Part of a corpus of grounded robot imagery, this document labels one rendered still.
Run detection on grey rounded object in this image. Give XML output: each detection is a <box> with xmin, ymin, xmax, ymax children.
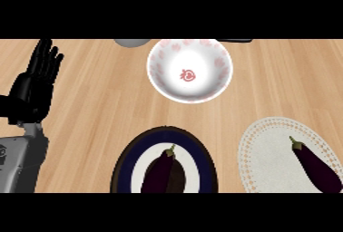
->
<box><xmin>112</xmin><ymin>39</ymin><xmax>149</xmax><ymax>48</ymax></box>

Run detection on white lace placemat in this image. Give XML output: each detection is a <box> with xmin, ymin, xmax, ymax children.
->
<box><xmin>236</xmin><ymin>116</ymin><xmax>343</xmax><ymax>194</ymax></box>

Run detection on dark blue rimmed plate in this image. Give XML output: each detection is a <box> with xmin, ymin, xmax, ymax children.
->
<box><xmin>109</xmin><ymin>125</ymin><xmax>220</xmax><ymax>194</ymax></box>

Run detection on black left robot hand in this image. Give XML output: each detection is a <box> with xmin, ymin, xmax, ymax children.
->
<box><xmin>0</xmin><ymin>38</ymin><xmax>64</xmax><ymax>127</ymax></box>

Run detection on dark purple eggplant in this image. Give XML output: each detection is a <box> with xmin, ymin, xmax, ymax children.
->
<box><xmin>288</xmin><ymin>135</ymin><xmax>343</xmax><ymax>194</ymax></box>
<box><xmin>138</xmin><ymin>144</ymin><xmax>187</xmax><ymax>194</ymax></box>

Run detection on white bowl with pink print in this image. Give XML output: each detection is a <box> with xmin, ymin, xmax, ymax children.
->
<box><xmin>146</xmin><ymin>39</ymin><xmax>234</xmax><ymax>104</ymax></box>

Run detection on dark flat object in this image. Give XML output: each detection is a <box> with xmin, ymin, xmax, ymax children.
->
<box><xmin>214</xmin><ymin>39</ymin><xmax>254</xmax><ymax>44</ymax></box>

